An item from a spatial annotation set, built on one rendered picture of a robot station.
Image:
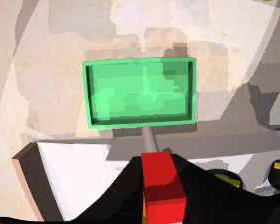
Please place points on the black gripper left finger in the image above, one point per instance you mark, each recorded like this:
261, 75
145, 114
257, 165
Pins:
121, 203

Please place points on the green tray rim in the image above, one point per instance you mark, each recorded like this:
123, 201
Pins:
138, 123

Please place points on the green tray floor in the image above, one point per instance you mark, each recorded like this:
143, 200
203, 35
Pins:
139, 90

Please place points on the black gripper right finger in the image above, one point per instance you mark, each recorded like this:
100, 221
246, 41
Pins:
211, 200

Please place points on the red-headed stop pin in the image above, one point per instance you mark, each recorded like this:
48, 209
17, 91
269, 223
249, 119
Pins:
163, 193

